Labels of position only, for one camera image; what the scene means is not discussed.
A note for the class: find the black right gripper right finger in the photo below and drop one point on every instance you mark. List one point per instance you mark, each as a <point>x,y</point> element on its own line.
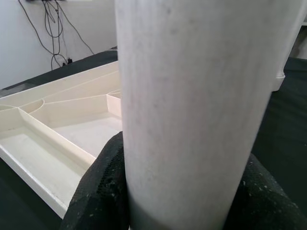
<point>268,198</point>

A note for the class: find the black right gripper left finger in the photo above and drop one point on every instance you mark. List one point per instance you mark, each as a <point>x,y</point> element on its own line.
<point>96,191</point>

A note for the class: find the white plastic table top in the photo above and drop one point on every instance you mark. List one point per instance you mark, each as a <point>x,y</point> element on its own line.
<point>48,134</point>

